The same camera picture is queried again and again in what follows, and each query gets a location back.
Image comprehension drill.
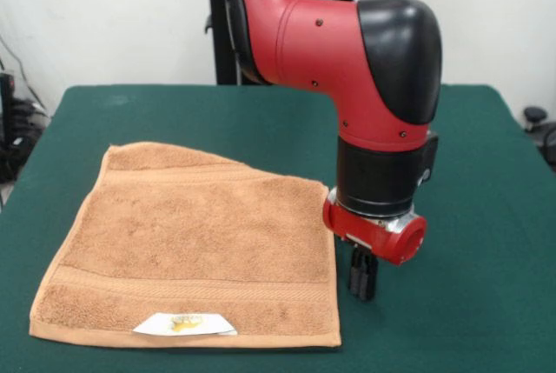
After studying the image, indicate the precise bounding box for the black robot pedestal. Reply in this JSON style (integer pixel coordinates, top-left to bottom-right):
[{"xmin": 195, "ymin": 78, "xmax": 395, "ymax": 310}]
[{"xmin": 190, "ymin": 0, "xmax": 375, "ymax": 86}]

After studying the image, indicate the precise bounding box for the dark green table cloth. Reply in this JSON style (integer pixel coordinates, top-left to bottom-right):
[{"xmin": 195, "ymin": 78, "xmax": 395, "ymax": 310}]
[{"xmin": 0, "ymin": 83, "xmax": 556, "ymax": 373}]

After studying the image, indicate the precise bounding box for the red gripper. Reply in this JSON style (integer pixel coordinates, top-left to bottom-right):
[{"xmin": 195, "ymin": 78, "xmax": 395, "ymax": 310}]
[{"xmin": 321, "ymin": 189, "xmax": 428, "ymax": 303}]

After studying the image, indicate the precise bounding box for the grey cable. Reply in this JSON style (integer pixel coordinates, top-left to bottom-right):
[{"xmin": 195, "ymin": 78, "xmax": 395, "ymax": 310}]
[{"xmin": 0, "ymin": 36, "xmax": 47, "ymax": 109}]

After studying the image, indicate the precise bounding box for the black equipment stack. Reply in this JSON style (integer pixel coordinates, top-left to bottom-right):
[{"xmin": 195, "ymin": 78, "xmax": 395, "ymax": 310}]
[{"xmin": 0, "ymin": 70, "xmax": 50, "ymax": 183}]

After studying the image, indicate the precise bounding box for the orange terry towel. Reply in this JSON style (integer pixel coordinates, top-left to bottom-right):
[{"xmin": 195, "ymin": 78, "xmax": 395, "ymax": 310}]
[{"xmin": 28, "ymin": 141, "xmax": 343, "ymax": 348}]

